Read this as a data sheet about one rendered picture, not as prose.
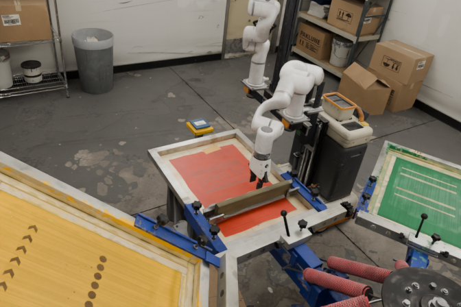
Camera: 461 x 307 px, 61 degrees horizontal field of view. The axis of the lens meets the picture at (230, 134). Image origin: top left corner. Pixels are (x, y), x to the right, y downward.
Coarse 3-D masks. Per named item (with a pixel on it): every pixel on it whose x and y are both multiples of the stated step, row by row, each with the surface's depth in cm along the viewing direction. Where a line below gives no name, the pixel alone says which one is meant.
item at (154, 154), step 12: (228, 132) 235; (240, 132) 237; (180, 144) 220; (192, 144) 222; (204, 144) 227; (252, 144) 227; (156, 156) 208; (156, 168) 205; (276, 168) 210; (168, 180) 193; (180, 192) 186; (300, 216) 181; (264, 228) 172; (276, 228) 173; (240, 240) 165
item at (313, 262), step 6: (300, 246) 159; (306, 246) 159; (294, 252) 158; (300, 252) 156; (306, 252) 157; (312, 252) 157; (300, 258) 155; (306, 258) 154; (312, 258) 154; (318, 258) 155; (300, 264) 156; (306, 264) 153; (312, 264) 152; (318, 264) 152
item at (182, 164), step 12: (192, 156) 217; (204, 156) 218; (180, 168) 207; (192, 168) 208; (192, 180) 200; (192, 192) 192; (216, 192) 194; (228, 192) 195; (204, 204) 186; (240, 216) 182; (252, 216) 183; (228, 228) 175; (240, 228) 175
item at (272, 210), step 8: (216, 152) 223; (224, 152) 224; (232, 152) 224; (240, 152) 225; (216, 160) 216; (240, 160) 219; (248, 160) 219; (248, 168) 214; (240, 184) 201; (248, 184) 202; (256, 184) 202; (264, 184) 203; (240, 192) 196; (280, 200) 194; (256, 208) 187; (264, 208) 188; (272, 208) 189; (280, 208) 189; (288, 208) 190; (264, 216) 184; (272, 216) 184; (280, 216) 185
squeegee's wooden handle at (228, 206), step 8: (272, 184) 187; (280, 184) 188; (288, 184) 190; (256, 192) 181; (264, 192) 183; (272, 192) 186; (280, 192) 189; (232, 200) 175; (240, 200) 176; (248, 200) 179; (256, 200) 182; (264, 200) 186; (216, 208) 173; (224, 208) 173; (232, 208) 176; (240, 208) 179
